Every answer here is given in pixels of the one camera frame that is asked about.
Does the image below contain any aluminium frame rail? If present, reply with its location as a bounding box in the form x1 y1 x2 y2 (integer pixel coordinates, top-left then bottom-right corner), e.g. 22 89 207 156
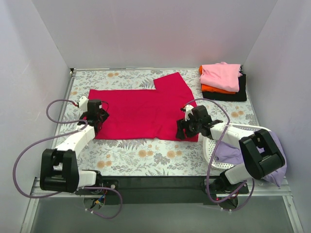
30 67 292 200

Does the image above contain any red t-shirt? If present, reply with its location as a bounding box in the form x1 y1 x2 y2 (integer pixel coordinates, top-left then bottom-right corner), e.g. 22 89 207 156
88 72 194 141

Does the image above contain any lavender t-shirt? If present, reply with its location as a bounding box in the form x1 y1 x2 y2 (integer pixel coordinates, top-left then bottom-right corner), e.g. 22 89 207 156
220 129 287 187

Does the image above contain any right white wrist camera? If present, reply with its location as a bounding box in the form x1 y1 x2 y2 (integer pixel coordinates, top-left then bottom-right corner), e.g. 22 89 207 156
180 104 194 121

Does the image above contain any white perforated basket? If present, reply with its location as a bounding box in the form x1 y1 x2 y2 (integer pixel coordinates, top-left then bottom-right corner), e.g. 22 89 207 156
199 123 270 170

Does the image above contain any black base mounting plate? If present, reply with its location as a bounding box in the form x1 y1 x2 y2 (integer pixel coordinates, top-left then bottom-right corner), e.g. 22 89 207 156
75 175 251 206

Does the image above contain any black folded t-shirt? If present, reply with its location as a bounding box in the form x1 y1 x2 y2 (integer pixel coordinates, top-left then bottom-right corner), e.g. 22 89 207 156
201 74 247 102

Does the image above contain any orange folded t-shirt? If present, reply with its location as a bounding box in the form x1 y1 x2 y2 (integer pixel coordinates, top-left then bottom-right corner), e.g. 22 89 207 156
198 65 237 95

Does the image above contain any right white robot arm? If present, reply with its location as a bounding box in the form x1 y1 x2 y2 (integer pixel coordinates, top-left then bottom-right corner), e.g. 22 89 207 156
176 105 287 193

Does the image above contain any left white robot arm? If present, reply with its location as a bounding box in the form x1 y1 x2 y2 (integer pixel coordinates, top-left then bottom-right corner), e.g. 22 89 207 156
40 97 109 194

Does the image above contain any floral patterned table mat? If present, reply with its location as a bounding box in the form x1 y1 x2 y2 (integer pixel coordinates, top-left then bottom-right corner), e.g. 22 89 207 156
66 69 258 176

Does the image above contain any pink folded t-shirt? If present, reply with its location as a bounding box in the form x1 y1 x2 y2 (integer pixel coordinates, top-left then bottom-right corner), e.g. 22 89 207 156
199 62 241 93

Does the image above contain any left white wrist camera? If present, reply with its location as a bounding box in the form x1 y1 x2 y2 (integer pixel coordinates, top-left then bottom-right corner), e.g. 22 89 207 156
76 96 88 112

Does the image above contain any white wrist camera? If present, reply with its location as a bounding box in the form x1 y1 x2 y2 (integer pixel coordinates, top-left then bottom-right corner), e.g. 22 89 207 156
180 104 194 121
76 96 88 112

